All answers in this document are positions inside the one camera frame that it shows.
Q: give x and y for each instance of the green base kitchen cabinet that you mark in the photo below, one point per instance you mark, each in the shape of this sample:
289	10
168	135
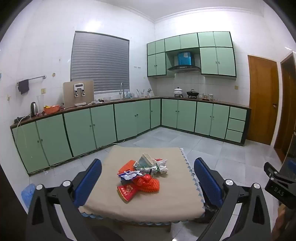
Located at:
203	118
78	129

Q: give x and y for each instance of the orange mesh bag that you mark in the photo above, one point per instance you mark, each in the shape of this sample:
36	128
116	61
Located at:
150	185

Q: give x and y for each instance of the black wok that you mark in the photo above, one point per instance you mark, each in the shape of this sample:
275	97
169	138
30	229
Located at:
192	93

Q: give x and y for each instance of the beige tablecloth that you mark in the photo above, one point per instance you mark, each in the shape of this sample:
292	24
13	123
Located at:
175	197

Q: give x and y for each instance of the wooden door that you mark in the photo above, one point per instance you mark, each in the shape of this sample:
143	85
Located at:
262	99
288	111

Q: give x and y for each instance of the white lace table cover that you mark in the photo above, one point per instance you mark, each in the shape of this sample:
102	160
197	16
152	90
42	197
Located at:
187	157

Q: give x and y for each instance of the steel electric kettle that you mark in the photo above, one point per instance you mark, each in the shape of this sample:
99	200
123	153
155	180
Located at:
34	109

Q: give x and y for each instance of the blue plastic bag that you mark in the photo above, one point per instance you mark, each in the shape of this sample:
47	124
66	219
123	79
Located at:
27	194

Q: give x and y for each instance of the metal towel rail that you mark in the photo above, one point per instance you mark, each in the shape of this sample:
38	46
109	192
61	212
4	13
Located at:
34	78

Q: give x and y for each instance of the range hood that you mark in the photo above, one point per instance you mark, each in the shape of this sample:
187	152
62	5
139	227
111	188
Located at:
185	68

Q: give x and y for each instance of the red paper packet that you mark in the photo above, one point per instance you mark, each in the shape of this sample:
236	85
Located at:
127	192

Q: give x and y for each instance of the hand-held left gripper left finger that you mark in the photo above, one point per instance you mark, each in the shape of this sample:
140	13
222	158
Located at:
89	183

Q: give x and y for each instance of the utensil holder cup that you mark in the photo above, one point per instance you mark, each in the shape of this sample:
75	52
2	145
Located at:
140	93

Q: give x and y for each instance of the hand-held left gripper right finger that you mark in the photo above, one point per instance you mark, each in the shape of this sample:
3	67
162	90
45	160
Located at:
208	183

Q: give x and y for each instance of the clear plastic jug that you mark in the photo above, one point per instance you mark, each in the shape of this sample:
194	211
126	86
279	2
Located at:
40	103

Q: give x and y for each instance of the row of glass jars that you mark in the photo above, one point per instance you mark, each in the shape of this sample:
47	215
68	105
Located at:
207	96

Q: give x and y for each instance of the crushed white paper cup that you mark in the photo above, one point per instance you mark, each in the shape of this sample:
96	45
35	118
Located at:
145	160

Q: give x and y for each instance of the orange plastic basket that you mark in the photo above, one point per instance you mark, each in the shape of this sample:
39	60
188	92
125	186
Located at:
51	109

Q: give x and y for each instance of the steel kitchen faucet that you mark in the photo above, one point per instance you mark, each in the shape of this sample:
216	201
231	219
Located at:
122	89

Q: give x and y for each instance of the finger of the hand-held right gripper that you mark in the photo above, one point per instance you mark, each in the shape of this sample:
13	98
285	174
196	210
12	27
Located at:
271	170

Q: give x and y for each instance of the green white plastic wrapper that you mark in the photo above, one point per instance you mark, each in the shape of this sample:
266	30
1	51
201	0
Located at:
148	167

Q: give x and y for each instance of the grey window blind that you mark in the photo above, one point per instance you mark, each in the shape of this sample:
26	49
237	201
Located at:
99	62

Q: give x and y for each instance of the dark towel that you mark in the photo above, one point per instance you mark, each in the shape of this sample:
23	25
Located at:
23	87

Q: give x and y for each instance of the red plastic bag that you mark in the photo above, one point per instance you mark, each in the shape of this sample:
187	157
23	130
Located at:
158	160

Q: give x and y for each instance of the green wall kitchen cabinet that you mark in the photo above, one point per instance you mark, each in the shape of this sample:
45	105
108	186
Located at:
217	61

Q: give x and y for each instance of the blue white wrapper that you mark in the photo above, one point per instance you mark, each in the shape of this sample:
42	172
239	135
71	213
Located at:
129	175

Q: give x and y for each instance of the orange foam net sleeve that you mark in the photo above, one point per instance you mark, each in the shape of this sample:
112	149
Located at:
127	166

